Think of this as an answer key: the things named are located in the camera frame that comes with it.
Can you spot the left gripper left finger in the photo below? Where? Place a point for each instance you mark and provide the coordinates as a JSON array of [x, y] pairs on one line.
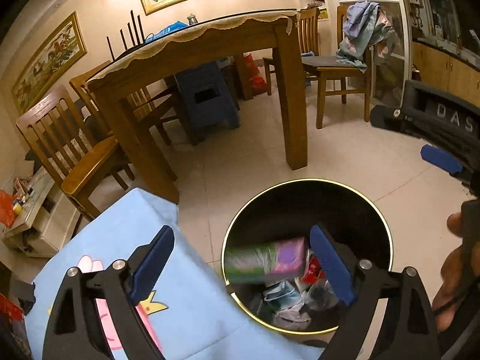
[[74, 329]]

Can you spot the blue cartoon pig tablecloth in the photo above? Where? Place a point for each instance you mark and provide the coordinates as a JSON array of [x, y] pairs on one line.
[[189, 313]]

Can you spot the red snack wrapper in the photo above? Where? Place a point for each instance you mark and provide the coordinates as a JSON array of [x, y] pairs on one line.
[[313, 270]]

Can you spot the black gold-rimmed trash bin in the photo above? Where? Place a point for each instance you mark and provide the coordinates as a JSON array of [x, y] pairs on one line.
[[288, 210]]

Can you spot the white low tv cabinet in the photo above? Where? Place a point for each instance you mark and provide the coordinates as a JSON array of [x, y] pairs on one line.
[[46, 223]]

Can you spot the blue face mask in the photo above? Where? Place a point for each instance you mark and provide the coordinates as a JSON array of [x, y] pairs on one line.
[[281, 296]]

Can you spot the black wifi router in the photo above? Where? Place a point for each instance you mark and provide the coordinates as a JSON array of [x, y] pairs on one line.
[[131, 38]]

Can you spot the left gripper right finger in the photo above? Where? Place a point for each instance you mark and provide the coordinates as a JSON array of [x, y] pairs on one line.
[[408, 330]]

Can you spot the black phone stand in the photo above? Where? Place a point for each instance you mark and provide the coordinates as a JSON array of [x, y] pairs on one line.
[[24, 292]]

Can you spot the green purple gum pack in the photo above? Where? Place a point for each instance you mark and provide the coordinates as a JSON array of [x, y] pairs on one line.
[[262, 263]]

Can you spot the pile of clothes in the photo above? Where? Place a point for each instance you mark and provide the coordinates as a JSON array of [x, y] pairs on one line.
[[366, 25]]

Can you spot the red bag under table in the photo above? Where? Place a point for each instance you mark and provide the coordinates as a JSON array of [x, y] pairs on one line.
[[257, 84]]

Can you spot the wooden chair with clothes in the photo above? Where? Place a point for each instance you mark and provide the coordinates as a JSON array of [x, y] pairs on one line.
[[328, 68]]

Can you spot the wooden chair near cabinet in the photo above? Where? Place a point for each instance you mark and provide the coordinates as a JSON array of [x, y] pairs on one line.
[[56, 132]]

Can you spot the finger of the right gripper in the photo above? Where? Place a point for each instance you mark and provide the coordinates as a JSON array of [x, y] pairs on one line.
[[441, 159]]

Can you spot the horse landscape framed painting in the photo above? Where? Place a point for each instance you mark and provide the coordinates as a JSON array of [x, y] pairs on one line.
[[63, 48]]

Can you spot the blue plastic stool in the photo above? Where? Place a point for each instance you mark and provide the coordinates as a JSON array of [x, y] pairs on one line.
[[207, 98]]

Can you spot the wooden dining table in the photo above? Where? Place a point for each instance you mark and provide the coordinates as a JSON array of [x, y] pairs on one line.
[[189, 58]]

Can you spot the orange plastic bag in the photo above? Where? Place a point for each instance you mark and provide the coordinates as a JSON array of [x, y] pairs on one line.
[[7, 213]]

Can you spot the person's right hand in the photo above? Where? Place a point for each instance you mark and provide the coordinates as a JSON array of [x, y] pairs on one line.
[[451, 275]]

